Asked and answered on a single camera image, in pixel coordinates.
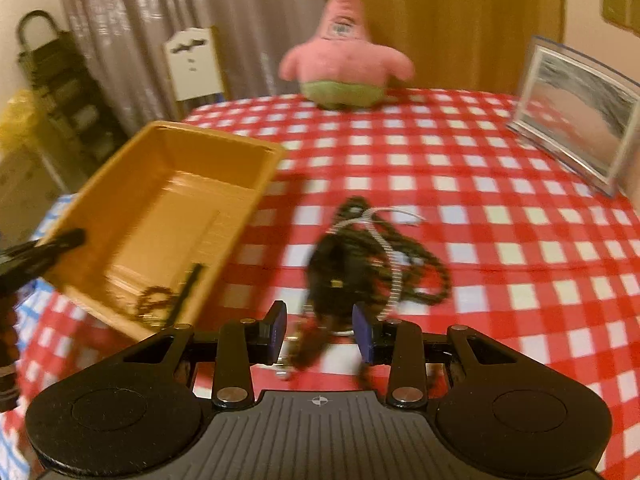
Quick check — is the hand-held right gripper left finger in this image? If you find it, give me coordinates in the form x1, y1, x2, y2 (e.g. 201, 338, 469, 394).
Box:
119, 300, 289, 410

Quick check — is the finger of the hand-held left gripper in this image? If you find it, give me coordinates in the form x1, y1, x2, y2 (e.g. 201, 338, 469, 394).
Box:
0, 228, 87, 286

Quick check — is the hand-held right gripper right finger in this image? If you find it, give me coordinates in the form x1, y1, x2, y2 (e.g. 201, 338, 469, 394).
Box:
351, 303, 527, 410

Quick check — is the white pearl necklace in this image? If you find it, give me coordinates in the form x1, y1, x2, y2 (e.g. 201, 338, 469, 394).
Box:
327, 207, 427, 322

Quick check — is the black wrist watch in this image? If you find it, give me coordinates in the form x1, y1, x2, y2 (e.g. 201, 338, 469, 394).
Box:
304, 234, 389, 329

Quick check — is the dark bead necklace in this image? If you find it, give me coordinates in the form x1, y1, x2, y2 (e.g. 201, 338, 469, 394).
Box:
337, 196, 452, 378

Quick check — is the orange plastic tray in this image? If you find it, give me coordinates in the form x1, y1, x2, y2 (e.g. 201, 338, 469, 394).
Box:
42, 121, 287, 343

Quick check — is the brown bead bracelet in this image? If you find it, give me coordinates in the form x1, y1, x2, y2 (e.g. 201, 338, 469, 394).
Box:
134, 284, 177, 325

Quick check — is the cardboard box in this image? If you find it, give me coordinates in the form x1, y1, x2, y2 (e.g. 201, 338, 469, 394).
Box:
0, 144, 62, 247

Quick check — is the thin black stick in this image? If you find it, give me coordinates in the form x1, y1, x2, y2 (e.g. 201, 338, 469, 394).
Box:
167, 262, 204, 329

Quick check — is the blue checkered cloth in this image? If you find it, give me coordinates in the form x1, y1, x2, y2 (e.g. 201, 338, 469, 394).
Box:
0, 192, 74, 480

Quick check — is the yellow plastic bag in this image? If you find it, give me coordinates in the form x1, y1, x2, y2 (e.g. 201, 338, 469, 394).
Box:
0, 89, 52, 161

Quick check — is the black folding step ladder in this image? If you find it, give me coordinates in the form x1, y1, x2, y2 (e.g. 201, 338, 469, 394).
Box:
17, 10, 129, 181

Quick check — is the red checkered tablecloth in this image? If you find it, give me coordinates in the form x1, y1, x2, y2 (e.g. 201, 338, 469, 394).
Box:
0, 87, 640, 480

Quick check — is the white wooden chair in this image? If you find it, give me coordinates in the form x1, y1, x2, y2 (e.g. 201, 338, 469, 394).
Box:
162, 26, 226, 106

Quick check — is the grey curtain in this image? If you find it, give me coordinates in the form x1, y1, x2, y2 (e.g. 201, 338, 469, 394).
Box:
54, 0, 327, 122

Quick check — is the pink starfish plush toy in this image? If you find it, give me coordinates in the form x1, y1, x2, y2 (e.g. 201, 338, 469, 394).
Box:
278, 0, 416, 110

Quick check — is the brown curtain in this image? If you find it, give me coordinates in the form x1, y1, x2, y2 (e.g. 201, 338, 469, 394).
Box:
317, 0, 567, 97

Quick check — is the clear acrylic photo frame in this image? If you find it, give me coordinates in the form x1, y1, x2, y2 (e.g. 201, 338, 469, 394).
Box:
506, 35, 640, 199

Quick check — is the wall switch plate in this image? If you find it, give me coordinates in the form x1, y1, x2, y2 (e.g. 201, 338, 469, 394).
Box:
600, 0, 639, 29

